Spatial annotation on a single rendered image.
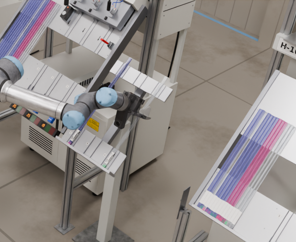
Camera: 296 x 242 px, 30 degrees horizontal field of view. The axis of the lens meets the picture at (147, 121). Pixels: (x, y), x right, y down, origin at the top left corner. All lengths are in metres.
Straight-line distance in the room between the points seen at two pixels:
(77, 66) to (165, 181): 0.94
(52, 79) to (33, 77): 0.12
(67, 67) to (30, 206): 0.86
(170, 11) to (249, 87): 2.05
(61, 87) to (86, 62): 0.69
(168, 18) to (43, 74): 0.74
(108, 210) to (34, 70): 0.83
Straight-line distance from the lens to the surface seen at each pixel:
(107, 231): 3.07
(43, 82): 2.92
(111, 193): 2.87
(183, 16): 3.18
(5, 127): 3.94
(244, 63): 5.34
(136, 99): 2.39
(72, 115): 2.15
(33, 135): 3.57
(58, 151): 3.45
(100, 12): 2.86
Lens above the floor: 2.29
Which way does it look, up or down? 33 degrees down
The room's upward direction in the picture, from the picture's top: 11 degrees clockwise
